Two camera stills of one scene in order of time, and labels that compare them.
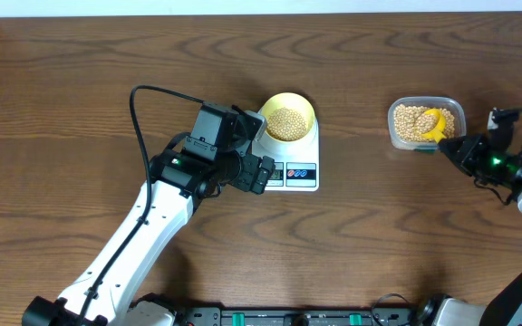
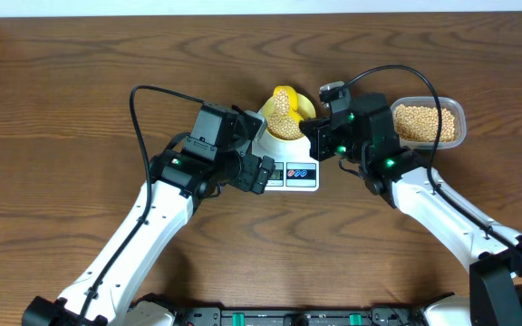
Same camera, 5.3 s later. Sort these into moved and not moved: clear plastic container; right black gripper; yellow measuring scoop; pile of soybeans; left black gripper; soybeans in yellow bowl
Moved: yellow measuring scoop; right black gripper
Not moved: pile of soybeans; left black gripper; soybeans in yellow bowl; clear plastic container
